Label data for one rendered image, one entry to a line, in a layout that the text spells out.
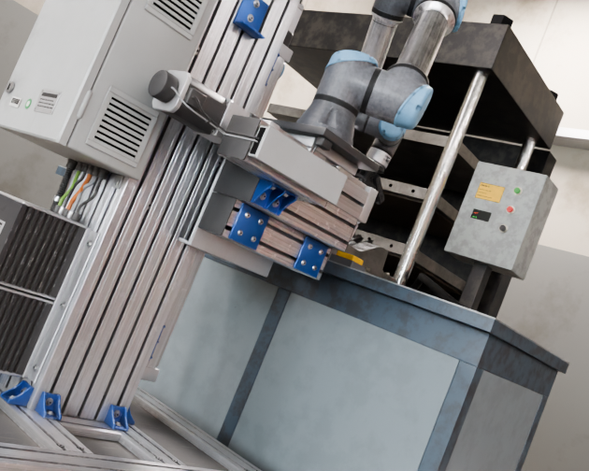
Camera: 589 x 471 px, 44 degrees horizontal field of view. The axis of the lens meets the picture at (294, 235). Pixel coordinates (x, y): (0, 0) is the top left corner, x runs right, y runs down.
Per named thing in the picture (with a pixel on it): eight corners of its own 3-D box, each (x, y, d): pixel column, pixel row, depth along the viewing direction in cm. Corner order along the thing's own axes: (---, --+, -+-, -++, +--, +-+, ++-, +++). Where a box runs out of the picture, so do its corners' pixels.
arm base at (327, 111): (324, 132, 167) (340, 92, 168) (280, 124, 178) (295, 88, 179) (361, 157, 178) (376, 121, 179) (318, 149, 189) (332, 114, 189)
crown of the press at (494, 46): (459, 150, 287) (513, 12, 292) (234, 106, 369) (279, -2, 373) (524, 217, 353) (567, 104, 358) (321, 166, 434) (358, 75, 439)
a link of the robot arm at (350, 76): (314, 103, 185) (334, 55, 186) (364, 121, 184) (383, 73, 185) (312, 88, 173) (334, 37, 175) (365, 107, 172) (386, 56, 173)
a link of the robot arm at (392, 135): (364, 128, 216) (363, 137, 227) (399, 141, 215) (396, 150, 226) (374, 104, 217) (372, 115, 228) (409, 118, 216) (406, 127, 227)
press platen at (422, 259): (407, 257, 298) (411, 246, 298) (224, 198, 366) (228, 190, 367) (472, 298, 355) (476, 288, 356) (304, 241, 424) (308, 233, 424)
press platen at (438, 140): (453, 149, 304) (458, 137, 304) (265, 111, 373) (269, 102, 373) (508, 204, 358) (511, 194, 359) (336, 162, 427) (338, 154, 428)
